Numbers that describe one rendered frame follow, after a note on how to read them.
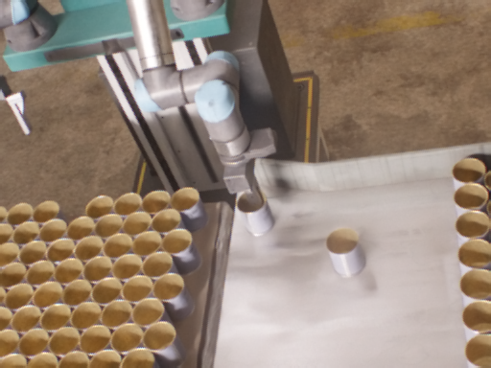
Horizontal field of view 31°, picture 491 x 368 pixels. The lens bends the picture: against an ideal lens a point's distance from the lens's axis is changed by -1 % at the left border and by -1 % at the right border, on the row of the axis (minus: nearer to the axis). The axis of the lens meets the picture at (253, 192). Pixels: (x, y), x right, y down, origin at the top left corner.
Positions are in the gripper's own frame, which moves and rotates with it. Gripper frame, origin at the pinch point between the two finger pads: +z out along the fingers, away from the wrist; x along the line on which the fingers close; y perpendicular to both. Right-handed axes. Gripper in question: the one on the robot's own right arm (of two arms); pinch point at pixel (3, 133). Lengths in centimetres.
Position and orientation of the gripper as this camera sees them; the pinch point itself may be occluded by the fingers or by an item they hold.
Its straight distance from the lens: 225.1
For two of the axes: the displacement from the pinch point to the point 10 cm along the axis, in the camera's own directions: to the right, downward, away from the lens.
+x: -9.2, 3.0, 2.6
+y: 1.2, -4.2, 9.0
